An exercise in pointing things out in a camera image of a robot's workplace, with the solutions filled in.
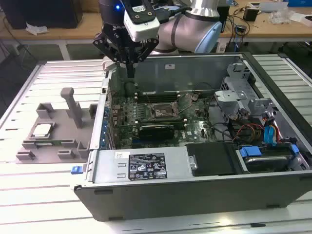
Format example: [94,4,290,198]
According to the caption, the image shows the metal socket cover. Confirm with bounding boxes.
[172,93,195,115]

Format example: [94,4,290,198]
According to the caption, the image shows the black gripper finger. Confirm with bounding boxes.
[92,33,131,78]
[130,39,159,78]

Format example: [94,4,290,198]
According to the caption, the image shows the grey case corner latch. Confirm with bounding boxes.
[101,57,120,72]

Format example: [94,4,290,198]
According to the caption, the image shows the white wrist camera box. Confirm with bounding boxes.
[121,0,160,42]

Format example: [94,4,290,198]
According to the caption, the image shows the black wire bundle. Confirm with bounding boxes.
[207,98,241,142]

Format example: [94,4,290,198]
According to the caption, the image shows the clear plastic bag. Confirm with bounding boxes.
[269,6,293,25]

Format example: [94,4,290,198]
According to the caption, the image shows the grey flat device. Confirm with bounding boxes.
[248,1,271,13]

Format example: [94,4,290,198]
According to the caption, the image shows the grey power supply with label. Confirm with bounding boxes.
[92,147,191,184]

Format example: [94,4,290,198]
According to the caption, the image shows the black computer tower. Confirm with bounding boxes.
[220,5,231,34]

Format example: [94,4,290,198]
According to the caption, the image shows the black camera cable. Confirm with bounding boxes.
[158,6,193,20]

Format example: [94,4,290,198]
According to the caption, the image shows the black cylinder component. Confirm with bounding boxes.
[124,81,136,98]

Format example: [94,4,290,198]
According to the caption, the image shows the hard disk in blue carrier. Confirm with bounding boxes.
[240,143,299,174]

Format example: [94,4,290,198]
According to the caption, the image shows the blue flat wire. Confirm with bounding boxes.
[264,123,278,147]

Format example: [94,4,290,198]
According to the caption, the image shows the black graphics card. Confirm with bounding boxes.
[137,123,176,141]

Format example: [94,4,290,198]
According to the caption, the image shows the silver CPU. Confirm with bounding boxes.
[33,123,53,137]

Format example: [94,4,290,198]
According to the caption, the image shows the black RAM slot row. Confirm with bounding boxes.
[134,90,180,102]
[135,118,188,130]

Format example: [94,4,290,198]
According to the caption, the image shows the black disk bay plate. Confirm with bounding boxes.
[185,142,238,177]

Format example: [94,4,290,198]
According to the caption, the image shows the thin red wire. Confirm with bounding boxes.
[273,124,281,145]

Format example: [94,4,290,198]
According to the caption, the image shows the long wooden desk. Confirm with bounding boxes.
[0,0,312,60]

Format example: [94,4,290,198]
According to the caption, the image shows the open grey PC case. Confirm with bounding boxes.
[73,51,312,222]

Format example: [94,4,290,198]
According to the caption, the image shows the small black box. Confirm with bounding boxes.
[243,6,258,21]

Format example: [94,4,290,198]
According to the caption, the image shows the metal drive cage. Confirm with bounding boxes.
[214,62,278,122]

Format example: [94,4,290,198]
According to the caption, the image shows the grey parts rack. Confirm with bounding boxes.
[15,87,98,164]

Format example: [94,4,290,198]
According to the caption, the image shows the white flat box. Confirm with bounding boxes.
[290,12,312,27]

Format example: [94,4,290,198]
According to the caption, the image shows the large black box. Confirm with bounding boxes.
[0,0,83,30]

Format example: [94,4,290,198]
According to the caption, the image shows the red and yellow wire bundle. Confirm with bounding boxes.
[233,123,265,143]

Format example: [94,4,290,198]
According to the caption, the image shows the CPU socket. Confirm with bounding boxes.
[150,101,180,121]

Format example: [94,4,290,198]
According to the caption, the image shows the green motherboard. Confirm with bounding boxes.
[109,94,217,149]

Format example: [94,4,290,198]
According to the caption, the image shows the crumpled white paper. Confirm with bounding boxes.
[25,21,48,36]

